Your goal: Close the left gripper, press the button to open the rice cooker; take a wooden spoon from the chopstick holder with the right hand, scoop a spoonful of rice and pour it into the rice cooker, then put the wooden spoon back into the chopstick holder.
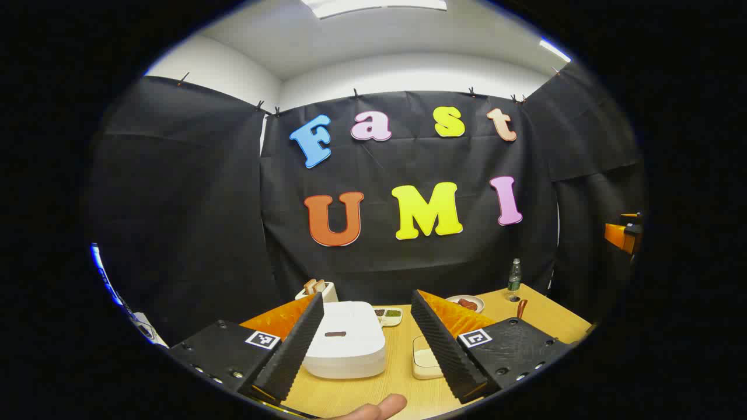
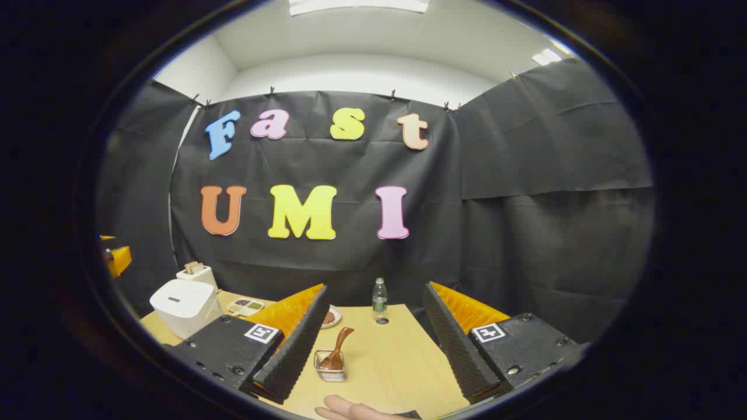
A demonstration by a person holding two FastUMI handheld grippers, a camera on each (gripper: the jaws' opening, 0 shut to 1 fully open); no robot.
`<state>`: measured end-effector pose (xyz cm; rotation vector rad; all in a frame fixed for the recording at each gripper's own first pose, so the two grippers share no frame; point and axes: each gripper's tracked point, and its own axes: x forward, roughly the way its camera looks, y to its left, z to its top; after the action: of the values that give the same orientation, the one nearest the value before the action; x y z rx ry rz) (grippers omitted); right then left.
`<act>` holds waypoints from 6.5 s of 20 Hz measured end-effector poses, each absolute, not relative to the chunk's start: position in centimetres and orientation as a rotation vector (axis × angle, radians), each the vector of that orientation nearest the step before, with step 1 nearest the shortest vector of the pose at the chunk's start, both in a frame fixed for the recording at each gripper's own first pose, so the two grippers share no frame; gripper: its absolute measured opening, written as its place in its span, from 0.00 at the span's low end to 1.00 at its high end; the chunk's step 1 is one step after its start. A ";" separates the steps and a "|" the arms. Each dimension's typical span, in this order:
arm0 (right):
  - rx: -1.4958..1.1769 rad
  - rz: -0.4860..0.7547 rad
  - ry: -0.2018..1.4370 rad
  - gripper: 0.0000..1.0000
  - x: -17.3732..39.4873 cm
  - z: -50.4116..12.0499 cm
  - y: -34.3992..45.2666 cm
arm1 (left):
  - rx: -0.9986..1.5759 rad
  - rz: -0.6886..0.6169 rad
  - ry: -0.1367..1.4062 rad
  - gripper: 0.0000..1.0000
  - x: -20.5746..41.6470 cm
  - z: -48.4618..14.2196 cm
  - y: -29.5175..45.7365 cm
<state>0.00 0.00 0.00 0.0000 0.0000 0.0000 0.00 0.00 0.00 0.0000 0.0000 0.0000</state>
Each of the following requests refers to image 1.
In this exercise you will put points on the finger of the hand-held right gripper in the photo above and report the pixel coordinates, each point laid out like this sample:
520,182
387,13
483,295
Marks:
618,233

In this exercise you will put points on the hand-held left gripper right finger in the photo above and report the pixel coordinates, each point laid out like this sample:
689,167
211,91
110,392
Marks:
443,350

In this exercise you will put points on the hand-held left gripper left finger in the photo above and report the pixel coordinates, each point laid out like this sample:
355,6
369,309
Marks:
292,350

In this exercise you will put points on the clear container of rice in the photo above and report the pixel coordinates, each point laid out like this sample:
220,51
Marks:
423,359

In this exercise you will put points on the white rice cooker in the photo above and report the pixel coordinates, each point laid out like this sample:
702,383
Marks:
350,350

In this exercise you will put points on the wooden spoon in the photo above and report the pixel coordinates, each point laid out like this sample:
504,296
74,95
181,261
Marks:
522,308

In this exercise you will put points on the white round plate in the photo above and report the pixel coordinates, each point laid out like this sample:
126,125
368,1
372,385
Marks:
475,300

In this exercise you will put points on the white divided sauce dish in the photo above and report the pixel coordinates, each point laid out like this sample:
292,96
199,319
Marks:
388,316

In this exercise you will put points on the brown toast slices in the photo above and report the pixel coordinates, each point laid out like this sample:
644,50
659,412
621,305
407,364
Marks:
314,286

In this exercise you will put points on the white toaster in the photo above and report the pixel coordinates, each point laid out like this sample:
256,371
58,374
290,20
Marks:
330,291

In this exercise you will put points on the green plastic bottle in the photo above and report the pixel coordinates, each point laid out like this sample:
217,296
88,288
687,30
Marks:
514,277

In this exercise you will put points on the white side desk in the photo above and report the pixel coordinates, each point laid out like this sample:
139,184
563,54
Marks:
146,332

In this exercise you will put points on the black backdrop cloth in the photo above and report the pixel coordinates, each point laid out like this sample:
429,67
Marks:
192,204

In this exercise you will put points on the narrow ceiling light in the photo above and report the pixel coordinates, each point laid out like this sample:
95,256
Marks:
554,50

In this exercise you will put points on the computer monitor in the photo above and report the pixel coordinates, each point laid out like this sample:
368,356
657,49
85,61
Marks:
102,271

